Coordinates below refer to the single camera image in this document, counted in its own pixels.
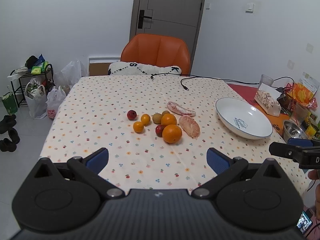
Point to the white plastic bag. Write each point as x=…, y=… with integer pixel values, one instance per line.
x=36, y=100

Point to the clear plastic bag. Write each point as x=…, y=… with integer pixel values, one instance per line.
x=70, y=74

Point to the black door handle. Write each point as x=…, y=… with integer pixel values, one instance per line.
x=141, y=18

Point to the large orange front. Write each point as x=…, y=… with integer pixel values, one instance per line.
x=171, y=134

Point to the small tangerine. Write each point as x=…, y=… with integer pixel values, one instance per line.
x=138, y=127
x=145, y=119

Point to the peeled pomelo wedge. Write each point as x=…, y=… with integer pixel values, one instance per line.
x=174, y=107

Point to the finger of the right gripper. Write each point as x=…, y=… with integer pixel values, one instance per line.
x=302, y=151

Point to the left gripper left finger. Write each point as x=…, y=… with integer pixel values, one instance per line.
x=86, y=170

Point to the orange leather chair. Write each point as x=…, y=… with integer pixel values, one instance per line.
x=157, y=50

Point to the black power adapter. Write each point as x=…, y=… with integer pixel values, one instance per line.
x=283, y=90

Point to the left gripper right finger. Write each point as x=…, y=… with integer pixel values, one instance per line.
x=228, y=171

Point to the smartphone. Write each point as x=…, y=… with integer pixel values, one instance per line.
x=304, y=222

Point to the white wall switch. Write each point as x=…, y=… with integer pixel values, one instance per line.
x=249, y=7

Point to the green kiwi front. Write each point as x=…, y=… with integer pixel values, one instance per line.
x=156, y=118

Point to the person's right hand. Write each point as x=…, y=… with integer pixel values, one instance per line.
x=314, y=175

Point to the dark red plum left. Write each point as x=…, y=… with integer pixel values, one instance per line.
x=131, y=115

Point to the black metal shelf rack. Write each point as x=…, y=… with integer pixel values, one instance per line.
x=18, y=83

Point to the large orange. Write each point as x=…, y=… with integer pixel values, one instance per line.
x=171, y=134
x=168, y=119

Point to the red printed plastic bag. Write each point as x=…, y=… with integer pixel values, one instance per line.
x=54, y=99

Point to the orange patterned snack bag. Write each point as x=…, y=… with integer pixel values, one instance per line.
x=302, y=95

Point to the clear plastic cup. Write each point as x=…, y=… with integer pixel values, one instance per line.
x=264, y=79

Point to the white fluffy cushion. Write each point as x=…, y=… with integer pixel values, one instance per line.
x=133, y=68

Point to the grey door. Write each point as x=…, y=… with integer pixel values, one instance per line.
x=176, y=18

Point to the peeled pomelo half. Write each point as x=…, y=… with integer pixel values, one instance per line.
x=190, y=126

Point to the dark red plum front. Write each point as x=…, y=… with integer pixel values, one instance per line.
x=159, y=130

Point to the black shoes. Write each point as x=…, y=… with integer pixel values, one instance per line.
x=7, y=126

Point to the white ceramic plate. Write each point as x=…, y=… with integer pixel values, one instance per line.
x=243, y=119

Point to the green paper bag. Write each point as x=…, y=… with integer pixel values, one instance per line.
x=9, y=103

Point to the floral tablecloth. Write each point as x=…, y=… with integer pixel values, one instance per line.
x=94, y=115

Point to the stainless steel bowl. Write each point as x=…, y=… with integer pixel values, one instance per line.
x=291, y=130

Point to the small tangerine front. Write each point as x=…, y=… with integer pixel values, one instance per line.
x=138, y=127

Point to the dark red plum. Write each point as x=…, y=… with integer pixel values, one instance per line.
x=159, y=130
x=131, y=115

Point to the nougat snack bag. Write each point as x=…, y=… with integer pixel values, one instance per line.
x=267, y=97

